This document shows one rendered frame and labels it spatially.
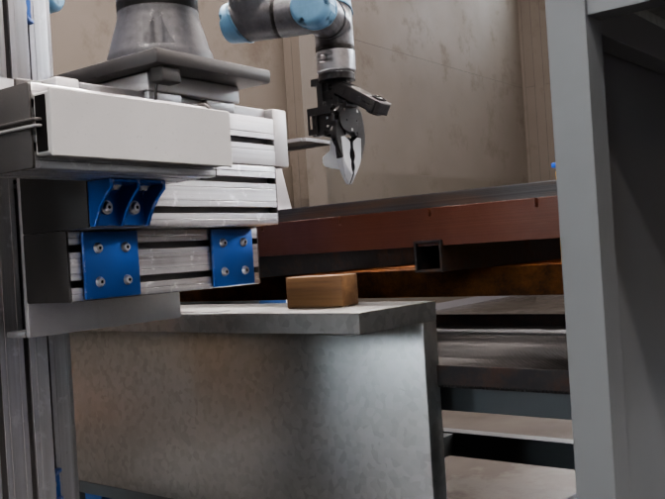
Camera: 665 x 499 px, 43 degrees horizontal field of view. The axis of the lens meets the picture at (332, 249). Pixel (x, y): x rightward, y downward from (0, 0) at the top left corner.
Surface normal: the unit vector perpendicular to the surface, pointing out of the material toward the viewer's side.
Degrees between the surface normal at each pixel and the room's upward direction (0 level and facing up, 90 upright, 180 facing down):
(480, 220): 90
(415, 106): 90
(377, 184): 90
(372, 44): 90
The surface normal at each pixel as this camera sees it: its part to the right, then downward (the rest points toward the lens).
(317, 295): -0.44, 0.03
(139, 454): -0.62, 0.04
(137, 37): -0.20, -0.29
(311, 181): 0.80, -0.05
